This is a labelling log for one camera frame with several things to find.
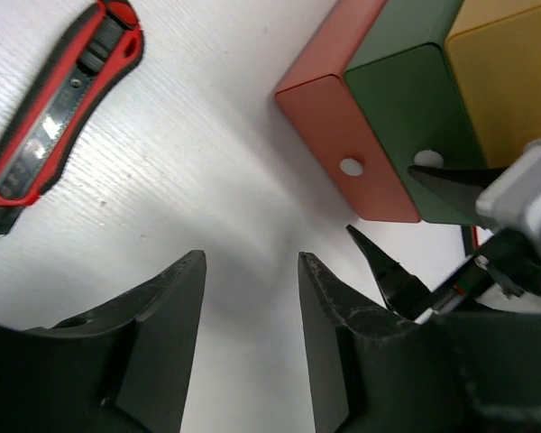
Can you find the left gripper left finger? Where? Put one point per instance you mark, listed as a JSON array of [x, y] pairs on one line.
[[123, 366]]

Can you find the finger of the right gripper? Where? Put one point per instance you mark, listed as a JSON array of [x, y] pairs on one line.
[[402, 292], [459, 189]]

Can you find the red utility knife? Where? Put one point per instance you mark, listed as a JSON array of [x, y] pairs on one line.
[[470, 239], [100, 47]]

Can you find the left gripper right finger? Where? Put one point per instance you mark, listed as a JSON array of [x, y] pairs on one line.
[[372, 371]]

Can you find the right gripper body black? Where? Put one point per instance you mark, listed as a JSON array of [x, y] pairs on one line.
[[507, 261]]

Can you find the red bottom drawer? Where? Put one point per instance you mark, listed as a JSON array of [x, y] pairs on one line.
[[319, 105]]

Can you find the yellow drawer cabinet shell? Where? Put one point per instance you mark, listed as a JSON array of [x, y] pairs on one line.
[[494, 48]]

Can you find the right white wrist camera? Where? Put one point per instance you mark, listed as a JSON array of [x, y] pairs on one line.
[[513, 200]]

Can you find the red utility knife left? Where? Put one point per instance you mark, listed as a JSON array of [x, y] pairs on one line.
[[100, 47]]

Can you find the red utility knife centre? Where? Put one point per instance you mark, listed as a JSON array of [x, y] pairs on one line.
[[470, 239]]

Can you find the green drawer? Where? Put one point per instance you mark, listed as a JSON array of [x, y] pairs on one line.
[[401, 79]]

